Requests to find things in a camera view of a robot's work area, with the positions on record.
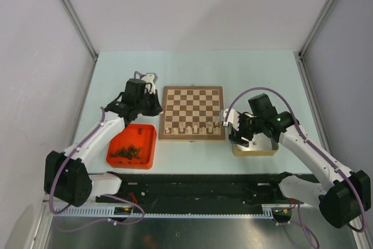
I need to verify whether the grey slotted cable duct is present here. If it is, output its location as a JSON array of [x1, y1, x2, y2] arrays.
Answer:
[[58, 204, 291, 219]]

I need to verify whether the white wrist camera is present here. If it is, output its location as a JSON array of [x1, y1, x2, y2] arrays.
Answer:
[[139, 73, 158, 94], [222, 108, 240, 131]]

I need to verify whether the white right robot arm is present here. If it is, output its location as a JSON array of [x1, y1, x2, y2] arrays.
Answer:
[[222, 94, 372, 231]]

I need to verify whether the aluminium frame post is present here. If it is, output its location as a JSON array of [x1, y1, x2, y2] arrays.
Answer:
[[298, 0, 355, 57], [43, 0, 98, 62]]

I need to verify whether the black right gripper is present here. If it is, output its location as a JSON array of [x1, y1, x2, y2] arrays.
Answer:
[[228, 113, 263, 148]]

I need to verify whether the left aluminium frame post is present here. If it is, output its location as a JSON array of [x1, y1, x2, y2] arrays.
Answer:
[[43, 0, 98, 62]]

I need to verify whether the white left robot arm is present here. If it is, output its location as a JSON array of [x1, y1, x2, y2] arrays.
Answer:
[[44, 72, 163, 207]]

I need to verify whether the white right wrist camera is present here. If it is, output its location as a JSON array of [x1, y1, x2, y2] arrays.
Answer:
[[222, 108, 240, 131]]

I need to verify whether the pile of dark chess pieces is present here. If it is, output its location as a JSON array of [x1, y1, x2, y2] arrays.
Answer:
[[109, 145, 142, 164]]

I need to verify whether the orange plastic tray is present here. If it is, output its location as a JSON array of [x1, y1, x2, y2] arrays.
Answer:
[[106, 124, 157, 170]]

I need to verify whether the wooden chess board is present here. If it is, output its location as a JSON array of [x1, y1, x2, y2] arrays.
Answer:
[[159, 85, 226, 142]]

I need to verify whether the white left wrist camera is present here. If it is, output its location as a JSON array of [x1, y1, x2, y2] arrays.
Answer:
[[139, 73, 158, 94]]

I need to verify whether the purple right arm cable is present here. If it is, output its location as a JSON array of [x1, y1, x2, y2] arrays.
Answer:
[[226, 87, 368, 248]]

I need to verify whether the gold metal tin tray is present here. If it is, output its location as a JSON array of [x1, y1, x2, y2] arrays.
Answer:
[[232, 135, 279, 157]]

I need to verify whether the right aluminium frame post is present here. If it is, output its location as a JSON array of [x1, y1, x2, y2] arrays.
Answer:
[[298, 0, 355, 57]]

